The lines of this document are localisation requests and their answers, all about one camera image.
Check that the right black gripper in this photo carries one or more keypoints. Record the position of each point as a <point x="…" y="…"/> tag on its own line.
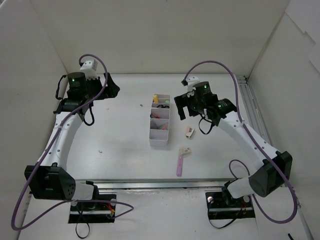
<point x="186" y="103"/>

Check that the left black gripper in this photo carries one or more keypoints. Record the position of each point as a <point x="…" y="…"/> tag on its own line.
<point x="105" y="85"/>

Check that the black handled scissors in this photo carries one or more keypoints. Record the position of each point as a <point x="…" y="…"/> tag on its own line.
<point x="163" y="106"/>

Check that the yellow highlighter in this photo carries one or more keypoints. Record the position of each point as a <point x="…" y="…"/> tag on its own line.
<point x="155" y="98"/>

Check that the red pen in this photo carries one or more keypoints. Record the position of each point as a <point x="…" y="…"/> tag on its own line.
<point x="153" y="116"/>

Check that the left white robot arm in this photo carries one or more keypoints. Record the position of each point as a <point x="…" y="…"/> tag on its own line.
<point x="48" y="179"/>

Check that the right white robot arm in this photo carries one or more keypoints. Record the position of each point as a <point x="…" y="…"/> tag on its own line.
<point x="272" y="166"/>

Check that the white compartment organizer box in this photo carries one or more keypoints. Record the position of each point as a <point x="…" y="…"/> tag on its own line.
<point x="159" y="138"/>

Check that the small white eraser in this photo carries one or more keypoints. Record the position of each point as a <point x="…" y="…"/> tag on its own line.
<point x="184" y="151"/>

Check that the purple highlighter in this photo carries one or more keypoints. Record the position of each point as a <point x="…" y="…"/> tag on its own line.
<point x="179" y="168"/>

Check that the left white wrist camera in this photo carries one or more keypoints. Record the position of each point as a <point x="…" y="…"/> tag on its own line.
<point x="89" y="68"/>

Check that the front aluminium rail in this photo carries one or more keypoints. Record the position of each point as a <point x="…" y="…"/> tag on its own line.
<point x="160" y="183"/>

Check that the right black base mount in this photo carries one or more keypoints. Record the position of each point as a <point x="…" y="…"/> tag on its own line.
<point x="218" y="209"/>

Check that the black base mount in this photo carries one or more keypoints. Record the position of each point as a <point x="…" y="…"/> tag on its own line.
<point x="218" y="209"/>
<point x="92" y="213"/>

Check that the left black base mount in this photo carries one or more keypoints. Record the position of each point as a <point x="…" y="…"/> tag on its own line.
<point x="92" y="213"/>

